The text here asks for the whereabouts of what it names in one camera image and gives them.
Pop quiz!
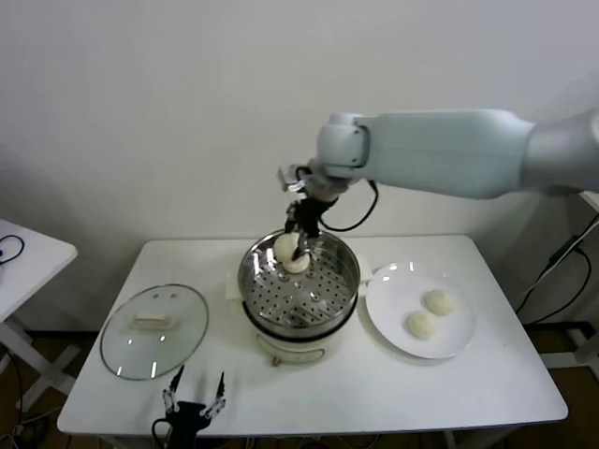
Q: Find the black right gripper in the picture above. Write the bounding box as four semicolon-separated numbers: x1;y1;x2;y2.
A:
284;197;339;261

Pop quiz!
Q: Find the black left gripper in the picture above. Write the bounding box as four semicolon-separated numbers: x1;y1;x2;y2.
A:
160;364;228;449

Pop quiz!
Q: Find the white steamed baozi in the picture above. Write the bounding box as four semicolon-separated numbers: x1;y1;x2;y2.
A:
404;310;440;340
273;234;300;263
283;254;313;275
423;289;458;317

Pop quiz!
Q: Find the glass lid with cream handle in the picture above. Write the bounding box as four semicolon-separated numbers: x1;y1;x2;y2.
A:
99;282;210;383

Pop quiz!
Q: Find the stainless steel steamer basket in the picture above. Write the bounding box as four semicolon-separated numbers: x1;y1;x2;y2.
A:
225;226;373;329

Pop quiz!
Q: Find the cream electric cooker base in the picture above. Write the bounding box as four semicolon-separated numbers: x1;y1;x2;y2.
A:
242;298;359;369

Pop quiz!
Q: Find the white round plate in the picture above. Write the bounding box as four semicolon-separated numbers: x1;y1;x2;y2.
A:
362;261;477;360

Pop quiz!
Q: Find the white side table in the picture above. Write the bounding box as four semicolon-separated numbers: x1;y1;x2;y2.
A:
0;219;79;409

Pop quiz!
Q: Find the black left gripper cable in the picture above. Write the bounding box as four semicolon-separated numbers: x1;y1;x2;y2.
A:
151;417;173;446

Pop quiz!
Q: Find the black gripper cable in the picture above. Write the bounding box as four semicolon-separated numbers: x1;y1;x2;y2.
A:
319;180;380;233
151;417;173;446

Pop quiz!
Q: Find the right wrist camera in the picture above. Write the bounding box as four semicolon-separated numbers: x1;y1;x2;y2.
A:
276;164;310;194

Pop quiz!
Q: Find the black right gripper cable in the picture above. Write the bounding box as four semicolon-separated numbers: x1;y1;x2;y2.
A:
319;180;380;233

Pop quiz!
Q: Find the black cable on side table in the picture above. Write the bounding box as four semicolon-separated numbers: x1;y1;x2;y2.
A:
0;235;26;268

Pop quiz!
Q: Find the black power cable with adapter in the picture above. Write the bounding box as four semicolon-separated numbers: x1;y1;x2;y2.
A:
514;232;592;326

